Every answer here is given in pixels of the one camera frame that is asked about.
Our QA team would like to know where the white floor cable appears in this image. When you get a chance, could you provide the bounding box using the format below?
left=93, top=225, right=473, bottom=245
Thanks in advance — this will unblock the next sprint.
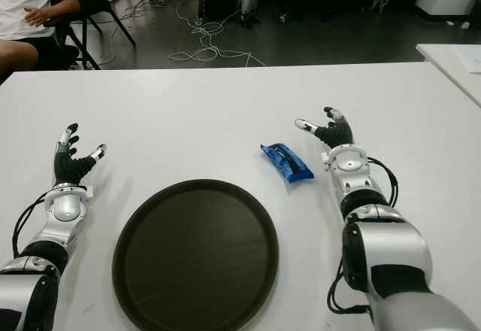
left=168, top=0, right=268, bottom=68

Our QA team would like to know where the round dark brown tray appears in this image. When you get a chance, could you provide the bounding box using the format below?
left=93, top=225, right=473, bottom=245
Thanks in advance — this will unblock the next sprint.
left=111, top=178, right=280, bottom=331

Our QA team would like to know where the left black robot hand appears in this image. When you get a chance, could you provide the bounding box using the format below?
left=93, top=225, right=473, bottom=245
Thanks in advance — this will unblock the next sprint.
left=53, top=122, right=108, bottom=186

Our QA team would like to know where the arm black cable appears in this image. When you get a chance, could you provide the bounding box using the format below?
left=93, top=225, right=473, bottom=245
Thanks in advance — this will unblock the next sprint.
left=13, top=191, right=50, bottom=257
left=327, top=156, right=399, bottom=315

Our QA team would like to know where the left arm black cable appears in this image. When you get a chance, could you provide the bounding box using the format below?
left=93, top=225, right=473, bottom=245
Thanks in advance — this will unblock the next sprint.
left=13, top=191, right=50, bottom=257

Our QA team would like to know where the white side table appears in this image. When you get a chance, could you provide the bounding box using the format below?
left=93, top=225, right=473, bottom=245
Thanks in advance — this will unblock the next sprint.
left=416, top=43, right=481, bottom=108

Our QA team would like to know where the white paper sheet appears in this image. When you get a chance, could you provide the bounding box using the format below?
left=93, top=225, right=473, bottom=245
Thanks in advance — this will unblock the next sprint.
left=457, top=50, right=481, bottom=74

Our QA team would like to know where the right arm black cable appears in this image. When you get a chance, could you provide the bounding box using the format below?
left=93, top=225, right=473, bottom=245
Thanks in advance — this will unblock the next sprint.
left=327, top=156, right=399, bottom=315

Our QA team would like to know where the blue Oreo packet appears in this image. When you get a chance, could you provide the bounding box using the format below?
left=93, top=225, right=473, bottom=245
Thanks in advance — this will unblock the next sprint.
left=260, top=141, right=315, bottom=185

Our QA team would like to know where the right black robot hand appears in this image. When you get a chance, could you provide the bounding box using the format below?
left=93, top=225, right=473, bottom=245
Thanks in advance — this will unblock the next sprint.
left=294, top=106, right=355, bottom=148

